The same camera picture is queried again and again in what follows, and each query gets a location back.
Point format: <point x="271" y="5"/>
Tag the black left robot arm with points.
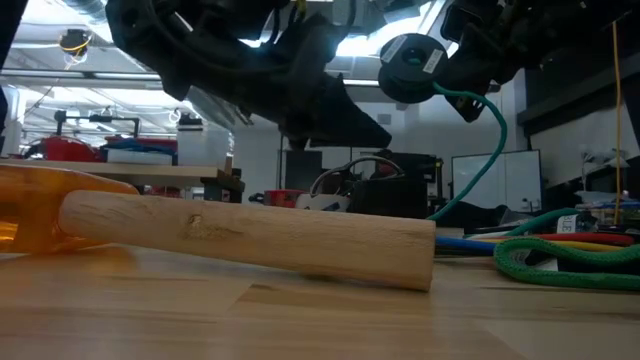
<point x="135" y="30"/>

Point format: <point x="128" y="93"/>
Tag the white translucent container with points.
<point x="205" y="147"/>

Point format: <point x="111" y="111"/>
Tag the white plastic box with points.
<point x="140" y="157"/>

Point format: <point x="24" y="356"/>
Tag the white board panel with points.
<point x="500" y="180"/>

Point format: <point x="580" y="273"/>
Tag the black camera rig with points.
<point x="100" y="119"/>

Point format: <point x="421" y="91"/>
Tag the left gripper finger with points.
<point x="340" y="125"/>

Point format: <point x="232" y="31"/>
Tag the red container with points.
<point x="65" y="150"/>

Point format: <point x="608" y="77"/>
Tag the long light bar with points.
<point x="75" y="75"/>

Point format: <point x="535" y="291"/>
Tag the dark grey panel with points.
<point x="295" y="170"/>

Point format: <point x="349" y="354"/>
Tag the wooden top workbench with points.
<point x="175" y="175"/>

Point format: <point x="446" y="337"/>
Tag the orange head wooden mallet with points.
<point x="250" y="235"/>

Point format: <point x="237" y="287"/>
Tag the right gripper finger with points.
<point x="467" y="102"/>
<point x="465" y="22"/>

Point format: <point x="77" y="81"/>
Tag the person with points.
<point x="386" y="154"/>

